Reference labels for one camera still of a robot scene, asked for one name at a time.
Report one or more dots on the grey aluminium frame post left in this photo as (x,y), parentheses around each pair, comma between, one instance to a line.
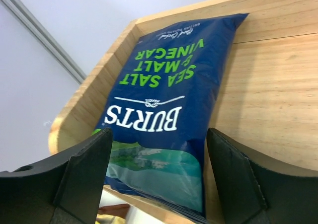
(29,21)

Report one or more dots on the blue Burts sea salt bag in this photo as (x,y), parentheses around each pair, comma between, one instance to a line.
(159,110)

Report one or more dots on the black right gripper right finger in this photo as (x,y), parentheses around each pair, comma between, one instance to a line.
(255,188)

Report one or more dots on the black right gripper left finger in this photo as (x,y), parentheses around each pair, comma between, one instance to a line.
(64,188)

